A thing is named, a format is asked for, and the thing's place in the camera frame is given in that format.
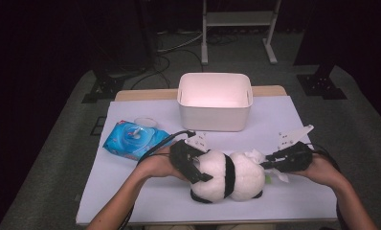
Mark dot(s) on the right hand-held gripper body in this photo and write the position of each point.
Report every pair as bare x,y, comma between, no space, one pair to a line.
300,158

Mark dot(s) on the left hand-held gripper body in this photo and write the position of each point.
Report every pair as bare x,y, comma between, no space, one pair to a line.
180,156

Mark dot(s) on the white wet wipe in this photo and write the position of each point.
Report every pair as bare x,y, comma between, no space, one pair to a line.
254,155

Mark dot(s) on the panda plush toy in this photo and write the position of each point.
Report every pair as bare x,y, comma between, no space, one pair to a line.
242,175

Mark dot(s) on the blue wet wipes packet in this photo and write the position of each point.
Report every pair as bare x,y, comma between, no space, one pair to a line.
124,140

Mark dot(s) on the white plastic storage box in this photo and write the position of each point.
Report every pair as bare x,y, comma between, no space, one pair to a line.
214,96

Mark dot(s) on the person's left hand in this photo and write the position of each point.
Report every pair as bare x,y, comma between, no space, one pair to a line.
158,166

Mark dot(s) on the person's right hand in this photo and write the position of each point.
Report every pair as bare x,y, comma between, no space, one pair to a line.
324,174

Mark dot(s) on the white table sheet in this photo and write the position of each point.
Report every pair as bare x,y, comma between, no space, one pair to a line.
274,204

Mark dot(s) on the black stand base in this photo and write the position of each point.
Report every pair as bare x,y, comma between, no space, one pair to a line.
321,86
105,87

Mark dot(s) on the black floor bracket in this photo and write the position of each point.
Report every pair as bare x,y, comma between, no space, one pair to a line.
94,127

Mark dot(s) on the white metal stand frame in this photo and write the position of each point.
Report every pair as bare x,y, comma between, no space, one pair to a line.
239,18

